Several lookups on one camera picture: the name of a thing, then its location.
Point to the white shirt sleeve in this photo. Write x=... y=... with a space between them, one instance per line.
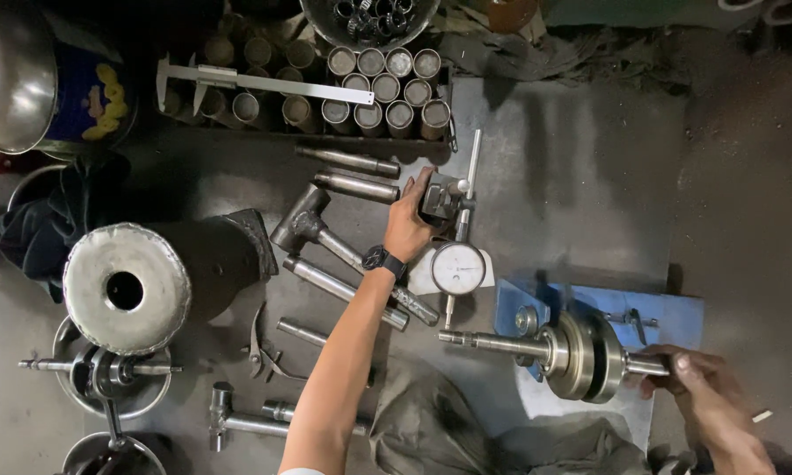
x=301 y=472

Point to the steel bowl of metal rings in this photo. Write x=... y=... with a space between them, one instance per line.
x=369 y=23

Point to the person's right hand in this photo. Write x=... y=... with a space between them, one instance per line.
x=706 y=392

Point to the grey cloth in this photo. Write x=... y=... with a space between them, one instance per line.
x=429 y=422

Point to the white sheet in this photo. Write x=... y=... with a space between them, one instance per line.
x=567 y=409

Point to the large steel pot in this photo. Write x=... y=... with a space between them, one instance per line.
x=10 y=72

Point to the heap of dirty rags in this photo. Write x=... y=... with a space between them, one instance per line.
x=567 y=56

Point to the steel bowl under dark cloth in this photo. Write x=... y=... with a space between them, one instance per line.
x=30 y=185

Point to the person's right fingers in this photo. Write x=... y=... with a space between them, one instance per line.
x=659 y=386

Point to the person's left hand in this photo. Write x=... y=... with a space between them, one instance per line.
x=402 y=227

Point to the black wristwatch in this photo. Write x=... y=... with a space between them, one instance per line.
x=384 y=260

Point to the short polished steel rod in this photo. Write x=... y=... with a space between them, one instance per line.
x=359 y=187

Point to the blue tin with yellow print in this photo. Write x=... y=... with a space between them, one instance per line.
x=92 y=99

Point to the long polished steel rod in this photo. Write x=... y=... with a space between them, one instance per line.
x=323 y=280

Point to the person's left fingers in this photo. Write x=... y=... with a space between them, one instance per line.
x=419 y=181

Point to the crankshaft with connecting rod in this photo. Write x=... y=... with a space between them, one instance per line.
x=102 y=373

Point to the steel vernier caliper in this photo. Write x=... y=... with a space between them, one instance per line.
x=270 y=82

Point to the large hollow steel cylinder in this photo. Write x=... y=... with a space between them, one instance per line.
x=138 y=283

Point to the circlip pliers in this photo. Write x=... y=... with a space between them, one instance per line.
x=260 y=353

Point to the tray of metal sleeves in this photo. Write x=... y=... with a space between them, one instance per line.
x=382 y=92

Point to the dial indicator with magnetic stand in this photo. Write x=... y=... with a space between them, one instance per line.
x=458 y=268

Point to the blue metal centre stand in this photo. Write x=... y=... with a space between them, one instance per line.
x=673 y=316

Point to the dark cloth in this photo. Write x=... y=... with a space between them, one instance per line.
x=46 y=231

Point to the steel hammer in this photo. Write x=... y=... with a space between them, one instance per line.
x=307 y=224

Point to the brown round container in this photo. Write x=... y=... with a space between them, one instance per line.
x=511 y=14

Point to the steel crankshaft assembly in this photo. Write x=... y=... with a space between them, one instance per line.
x=577 y=356

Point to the thin steel rod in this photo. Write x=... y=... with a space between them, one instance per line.
x=300 y=331

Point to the small white stick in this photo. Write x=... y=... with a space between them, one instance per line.
x=762 y=416

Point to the dark tapered steel rod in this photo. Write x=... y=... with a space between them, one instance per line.
x=349 y=160

